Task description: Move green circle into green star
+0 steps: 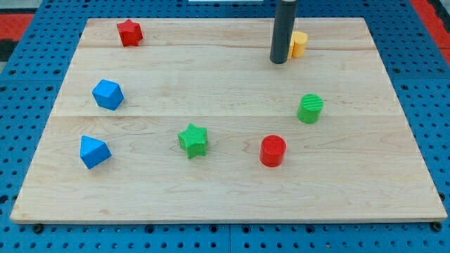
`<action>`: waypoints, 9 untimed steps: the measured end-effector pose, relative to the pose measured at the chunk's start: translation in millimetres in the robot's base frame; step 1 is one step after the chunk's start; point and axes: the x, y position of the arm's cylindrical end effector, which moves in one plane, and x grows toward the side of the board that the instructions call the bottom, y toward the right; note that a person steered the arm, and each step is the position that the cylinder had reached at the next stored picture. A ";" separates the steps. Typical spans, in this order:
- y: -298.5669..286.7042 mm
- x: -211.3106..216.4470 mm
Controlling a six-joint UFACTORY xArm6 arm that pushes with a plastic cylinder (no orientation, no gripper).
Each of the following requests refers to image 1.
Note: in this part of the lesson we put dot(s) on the green cylinder block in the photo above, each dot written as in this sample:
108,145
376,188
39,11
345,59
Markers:
310,108

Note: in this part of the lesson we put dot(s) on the yellow heart block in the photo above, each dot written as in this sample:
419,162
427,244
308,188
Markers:
297,44

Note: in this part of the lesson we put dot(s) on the light wooden board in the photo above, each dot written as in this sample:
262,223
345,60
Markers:
359,163

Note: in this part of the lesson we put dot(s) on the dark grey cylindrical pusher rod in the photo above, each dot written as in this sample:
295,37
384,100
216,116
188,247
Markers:
286,11

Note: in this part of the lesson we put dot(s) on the green star block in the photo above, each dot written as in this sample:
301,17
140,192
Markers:
193,140

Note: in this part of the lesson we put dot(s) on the red cylinder block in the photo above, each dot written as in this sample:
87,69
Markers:
272,151

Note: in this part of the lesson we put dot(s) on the red star block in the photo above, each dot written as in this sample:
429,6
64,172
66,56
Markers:
130,33

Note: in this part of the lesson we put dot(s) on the blue triangular prism block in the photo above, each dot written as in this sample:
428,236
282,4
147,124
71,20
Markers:
93,151

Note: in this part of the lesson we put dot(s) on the blue cube block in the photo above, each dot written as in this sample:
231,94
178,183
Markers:
108,94

